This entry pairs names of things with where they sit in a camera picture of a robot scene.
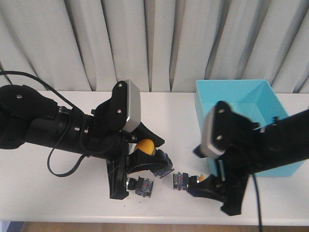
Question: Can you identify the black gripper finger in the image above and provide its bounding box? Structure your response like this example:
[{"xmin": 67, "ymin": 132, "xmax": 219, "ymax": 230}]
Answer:
[
  {"xmin": 126, "ymin": 123, "xmax": 174, "ymax": 174},
  {"xmin": 106, "ymin": 145, "xmax": 129, "ymax": 200},
  {"xmin": 187, "ymin": 174, "xmax": 227, "ymax": 203},
  {"xmin": 221, "ymin": 175, "xmax": 249, "ymax": 216}
]

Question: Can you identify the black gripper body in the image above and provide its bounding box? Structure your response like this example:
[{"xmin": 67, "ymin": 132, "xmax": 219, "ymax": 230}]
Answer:
[
  {"xmin": 213, "ymin": 114, "xmax": 260, "ymax": 185},
  {"xmin": 86, "ymin": 99, "xmax": 136, "ymax": 170}
]

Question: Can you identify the yellow push button switch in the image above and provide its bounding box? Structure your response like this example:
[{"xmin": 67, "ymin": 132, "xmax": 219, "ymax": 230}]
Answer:
[
  {"xmin": 132, "ymin": 139, "xmax": 174, "ymax": 179},
  {"xmin": 173, "ymin": 172, "xmax": 205, "ymax": 191}
]

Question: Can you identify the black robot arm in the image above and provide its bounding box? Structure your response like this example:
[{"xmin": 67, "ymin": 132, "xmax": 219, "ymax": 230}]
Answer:
[
  {"xmin": 173, "ymin": 101, "xmax": 309, "ymax": 216},
  {"xmin": 0, "ymin": 82, "xmax": 135, "ymax": 200}
]

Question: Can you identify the light blue plastic box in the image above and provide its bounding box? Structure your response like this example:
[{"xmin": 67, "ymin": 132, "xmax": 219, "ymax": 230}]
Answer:
[{"xmin": 195, "ymin": 79, "xmax": 305, "ymax": 177}]

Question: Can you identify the grey curtain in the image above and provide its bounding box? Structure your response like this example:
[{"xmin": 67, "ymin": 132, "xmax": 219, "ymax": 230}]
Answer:
[{"xmin": 0, "ymin": 0, "xmax": 309, "ymax": 93}]

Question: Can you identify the green push button switch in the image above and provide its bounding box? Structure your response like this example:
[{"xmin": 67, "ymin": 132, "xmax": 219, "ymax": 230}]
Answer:
[{"xmin": 126, "ymin": 176, "xmax": 154, "ymax": 198}]

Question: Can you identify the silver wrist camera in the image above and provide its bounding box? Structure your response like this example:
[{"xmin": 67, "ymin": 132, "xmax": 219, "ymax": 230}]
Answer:
[
  {"xmin": 109, "ymin": 79, "xmax": 141, "ymax": 132},
  {"xmin": 194, "ymin": 101, "xmax": 238, "ymax": 160}
]

